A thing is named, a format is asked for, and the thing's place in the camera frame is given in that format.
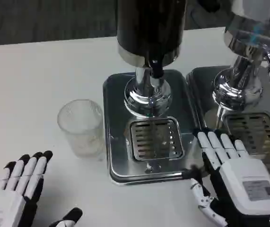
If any clear drink dispenser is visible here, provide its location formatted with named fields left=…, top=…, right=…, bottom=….
left=212, top=0, right=270, bottom=112

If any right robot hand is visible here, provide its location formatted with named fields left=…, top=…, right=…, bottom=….
left=183, top=128, right=270, bottom=227

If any black drink dispenser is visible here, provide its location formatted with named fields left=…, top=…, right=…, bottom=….
left=115, top=0, right=188, bottom=119

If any clear ribbed glass cup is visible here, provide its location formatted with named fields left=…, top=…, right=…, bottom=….
left=57, top=99, right=106, bottom=162

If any steel drip tray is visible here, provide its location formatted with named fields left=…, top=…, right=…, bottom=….
left=186, top=65, right=270, bottom=175
left=103, top=70, right=209, bottom=186

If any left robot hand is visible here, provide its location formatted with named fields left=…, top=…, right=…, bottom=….
left=0, top=150, right=83, bottom=227

